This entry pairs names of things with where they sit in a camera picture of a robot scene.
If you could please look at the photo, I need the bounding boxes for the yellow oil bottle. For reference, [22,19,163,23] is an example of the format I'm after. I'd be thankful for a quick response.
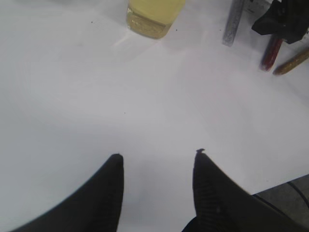
[126,0,185,39]

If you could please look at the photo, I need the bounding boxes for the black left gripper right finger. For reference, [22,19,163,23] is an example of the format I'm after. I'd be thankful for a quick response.
[183,149,308,232]

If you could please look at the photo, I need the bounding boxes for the red glitter pen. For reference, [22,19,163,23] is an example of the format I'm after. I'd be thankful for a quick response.
[260,35,283,72]

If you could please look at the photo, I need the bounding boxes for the gold glitter pen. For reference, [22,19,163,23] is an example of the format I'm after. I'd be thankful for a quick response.
[273,47,309,75]

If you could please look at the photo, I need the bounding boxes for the silver glitter pen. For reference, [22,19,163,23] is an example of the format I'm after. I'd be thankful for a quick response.
[222,0,245,47]

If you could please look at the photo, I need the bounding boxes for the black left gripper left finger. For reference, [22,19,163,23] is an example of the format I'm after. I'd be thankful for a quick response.
[15,154,124,232]

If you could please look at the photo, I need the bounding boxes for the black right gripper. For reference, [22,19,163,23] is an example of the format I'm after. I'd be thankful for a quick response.
[252,0,309,44]

